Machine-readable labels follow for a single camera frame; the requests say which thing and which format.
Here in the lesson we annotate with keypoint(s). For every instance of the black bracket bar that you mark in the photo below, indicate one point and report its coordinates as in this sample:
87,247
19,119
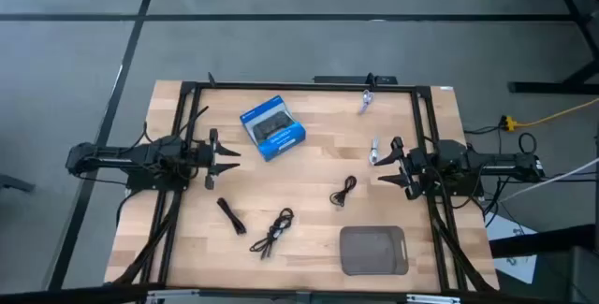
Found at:
346,79

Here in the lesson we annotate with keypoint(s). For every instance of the black metal table frame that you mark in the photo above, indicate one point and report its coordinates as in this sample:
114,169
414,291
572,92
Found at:
304,86

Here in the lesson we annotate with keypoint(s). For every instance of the blue game controller box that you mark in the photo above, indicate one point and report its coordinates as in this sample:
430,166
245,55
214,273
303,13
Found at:
290,140

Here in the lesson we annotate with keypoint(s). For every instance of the black table leg frame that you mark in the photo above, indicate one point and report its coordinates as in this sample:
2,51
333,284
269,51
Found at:
538,87

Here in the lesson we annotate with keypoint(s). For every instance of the grey translucent plastic bin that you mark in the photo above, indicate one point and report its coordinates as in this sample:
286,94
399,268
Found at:
369,252

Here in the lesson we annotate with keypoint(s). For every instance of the white paper sheet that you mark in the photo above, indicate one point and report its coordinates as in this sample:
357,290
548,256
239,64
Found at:
510,248

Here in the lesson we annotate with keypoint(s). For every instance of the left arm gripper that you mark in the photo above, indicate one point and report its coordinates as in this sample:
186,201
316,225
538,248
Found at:
211,159

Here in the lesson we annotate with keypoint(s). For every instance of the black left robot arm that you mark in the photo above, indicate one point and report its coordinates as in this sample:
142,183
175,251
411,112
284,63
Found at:
117,156

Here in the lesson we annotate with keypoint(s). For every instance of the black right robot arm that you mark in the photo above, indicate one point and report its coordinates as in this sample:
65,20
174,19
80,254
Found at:
491,163

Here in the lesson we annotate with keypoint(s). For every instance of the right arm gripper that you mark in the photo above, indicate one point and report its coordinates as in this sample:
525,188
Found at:
414,166

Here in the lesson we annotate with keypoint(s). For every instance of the black furniture foot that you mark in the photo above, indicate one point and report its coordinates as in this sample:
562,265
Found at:
14,183

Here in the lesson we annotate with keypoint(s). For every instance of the black floor beam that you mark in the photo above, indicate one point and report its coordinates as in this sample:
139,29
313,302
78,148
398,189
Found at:
538,243

